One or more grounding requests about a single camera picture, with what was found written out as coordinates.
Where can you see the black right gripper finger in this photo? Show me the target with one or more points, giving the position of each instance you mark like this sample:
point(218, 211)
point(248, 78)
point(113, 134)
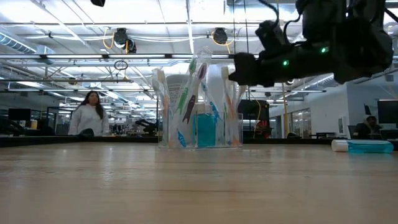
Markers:
point(245, 70)

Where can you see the plastic toothbrush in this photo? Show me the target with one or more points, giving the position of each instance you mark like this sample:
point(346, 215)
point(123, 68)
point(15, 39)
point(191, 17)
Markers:
point(241, 93)

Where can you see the blue white toothbrush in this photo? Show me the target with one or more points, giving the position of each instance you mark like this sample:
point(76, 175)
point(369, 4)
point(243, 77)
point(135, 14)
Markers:
point(182, 139)
point(214, 110)

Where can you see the clear acrylic organizer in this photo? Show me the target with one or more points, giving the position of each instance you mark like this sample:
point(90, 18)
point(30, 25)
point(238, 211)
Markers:
point(224, 133)

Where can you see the purple white toothbrush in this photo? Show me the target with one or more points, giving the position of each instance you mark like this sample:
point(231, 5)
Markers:
point(189, 109)

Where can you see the green white toothbrush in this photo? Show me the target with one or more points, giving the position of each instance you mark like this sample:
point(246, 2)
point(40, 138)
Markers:
point(183, 99)

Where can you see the black background robot arm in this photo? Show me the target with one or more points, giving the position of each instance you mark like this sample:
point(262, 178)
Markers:
point(147, 126)

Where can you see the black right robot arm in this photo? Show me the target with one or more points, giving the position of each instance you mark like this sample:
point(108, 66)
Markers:
point(360, 49)

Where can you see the black equipment rack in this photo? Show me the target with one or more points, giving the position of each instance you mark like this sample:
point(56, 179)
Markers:
point(253, 109)

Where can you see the black chair back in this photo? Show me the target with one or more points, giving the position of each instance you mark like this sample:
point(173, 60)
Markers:
point(87, 133)
point(293, 135)

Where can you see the white hanging conduit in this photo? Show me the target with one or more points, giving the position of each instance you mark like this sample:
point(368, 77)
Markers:
point(189, 25)

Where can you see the seated person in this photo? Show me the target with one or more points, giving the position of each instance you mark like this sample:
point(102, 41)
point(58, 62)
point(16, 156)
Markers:
point(368, 129)

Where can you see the large black monitor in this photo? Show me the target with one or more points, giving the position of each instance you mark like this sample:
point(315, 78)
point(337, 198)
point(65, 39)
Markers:
point(388, 112)

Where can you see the walking person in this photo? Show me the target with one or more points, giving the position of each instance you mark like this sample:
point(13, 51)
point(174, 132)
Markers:
point(88, 119)

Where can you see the small black monitor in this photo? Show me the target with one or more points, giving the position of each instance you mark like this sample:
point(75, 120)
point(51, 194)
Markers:
point(19, 114)

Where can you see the yellow container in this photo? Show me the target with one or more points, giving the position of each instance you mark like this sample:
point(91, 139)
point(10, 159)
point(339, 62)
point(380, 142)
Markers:
point(34, 124)

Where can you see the silver air duct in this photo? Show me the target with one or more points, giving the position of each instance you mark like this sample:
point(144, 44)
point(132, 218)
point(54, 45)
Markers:
point(15, 43)
point(320, 81)

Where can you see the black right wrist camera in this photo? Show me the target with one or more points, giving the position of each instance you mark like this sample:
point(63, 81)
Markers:
point(273, 37)

